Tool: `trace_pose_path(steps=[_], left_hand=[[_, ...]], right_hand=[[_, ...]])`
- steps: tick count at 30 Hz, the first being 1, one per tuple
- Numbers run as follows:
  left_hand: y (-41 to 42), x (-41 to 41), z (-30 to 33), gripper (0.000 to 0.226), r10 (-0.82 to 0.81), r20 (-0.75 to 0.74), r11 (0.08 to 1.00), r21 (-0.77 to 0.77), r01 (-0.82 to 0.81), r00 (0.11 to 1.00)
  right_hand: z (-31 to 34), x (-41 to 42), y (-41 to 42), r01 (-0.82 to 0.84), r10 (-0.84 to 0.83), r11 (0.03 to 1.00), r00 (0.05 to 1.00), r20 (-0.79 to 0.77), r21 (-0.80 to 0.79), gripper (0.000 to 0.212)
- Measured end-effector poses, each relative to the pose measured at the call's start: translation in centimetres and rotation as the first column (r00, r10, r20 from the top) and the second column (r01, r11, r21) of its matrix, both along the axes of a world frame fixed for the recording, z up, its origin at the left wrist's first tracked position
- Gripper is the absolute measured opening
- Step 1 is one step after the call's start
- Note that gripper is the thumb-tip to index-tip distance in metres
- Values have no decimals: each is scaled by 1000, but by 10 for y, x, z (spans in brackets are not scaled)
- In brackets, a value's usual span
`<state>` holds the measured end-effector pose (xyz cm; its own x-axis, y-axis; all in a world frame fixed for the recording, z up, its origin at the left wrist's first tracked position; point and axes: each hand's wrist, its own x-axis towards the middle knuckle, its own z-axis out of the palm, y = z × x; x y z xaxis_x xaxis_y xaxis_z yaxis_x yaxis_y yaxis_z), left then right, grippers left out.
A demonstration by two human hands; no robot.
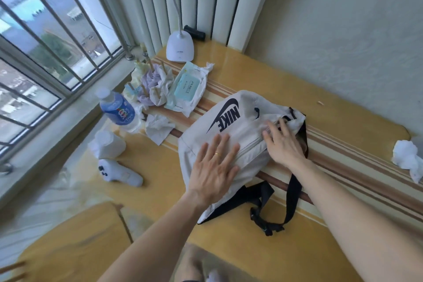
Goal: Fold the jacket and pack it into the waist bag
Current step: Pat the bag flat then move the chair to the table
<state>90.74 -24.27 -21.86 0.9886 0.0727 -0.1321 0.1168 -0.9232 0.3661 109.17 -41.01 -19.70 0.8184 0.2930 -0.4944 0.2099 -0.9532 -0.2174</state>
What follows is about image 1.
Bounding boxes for person's left hand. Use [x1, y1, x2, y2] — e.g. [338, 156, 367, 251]
[185, 133, 241, 210]

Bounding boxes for person's right hand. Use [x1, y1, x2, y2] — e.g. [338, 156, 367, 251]
[262, 119, 308, 174]

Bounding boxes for grey bag with black strap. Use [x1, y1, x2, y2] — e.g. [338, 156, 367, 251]
[178, 90, 308, 237]

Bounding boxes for wooden chair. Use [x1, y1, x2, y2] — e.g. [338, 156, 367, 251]
[0, 201, 134, 282]

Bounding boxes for person's left forearm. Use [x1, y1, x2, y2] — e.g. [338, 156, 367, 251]
[97, 191, 205, 282]

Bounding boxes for person's right forearm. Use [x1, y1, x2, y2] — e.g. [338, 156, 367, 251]
[290, 158, 423, 282]

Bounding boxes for crumpled white tissue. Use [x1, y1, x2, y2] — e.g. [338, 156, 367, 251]
[391, 139, 423, 184]
[144, 114, 176, 146]

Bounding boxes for wet wipes packet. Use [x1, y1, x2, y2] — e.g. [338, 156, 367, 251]
[164, 61, 215, 118]

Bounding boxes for white handheld controller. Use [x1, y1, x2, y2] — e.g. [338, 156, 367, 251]
[97, 158, 144, 188]

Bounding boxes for wrappers with sticks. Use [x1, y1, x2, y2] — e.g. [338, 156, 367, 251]
[124, 44, 176, 107]

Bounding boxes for white cup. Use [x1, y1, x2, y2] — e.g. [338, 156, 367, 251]
[87, 130, 127, 160]

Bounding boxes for blue label water bottle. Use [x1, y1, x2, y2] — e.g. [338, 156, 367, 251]
[95, 88, 143, 134]

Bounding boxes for white desk lamp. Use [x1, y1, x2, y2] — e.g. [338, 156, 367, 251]
[160, 0, 195, 63]

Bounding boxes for small black device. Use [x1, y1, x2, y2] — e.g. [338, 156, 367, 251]
[183, 25, 206, 41]

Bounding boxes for metal window guard railing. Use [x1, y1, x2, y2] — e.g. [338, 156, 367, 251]
[0, 0, 136, 173]

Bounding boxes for grey window frame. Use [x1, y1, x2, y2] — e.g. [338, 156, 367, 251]
[0, 0, 133, 160]

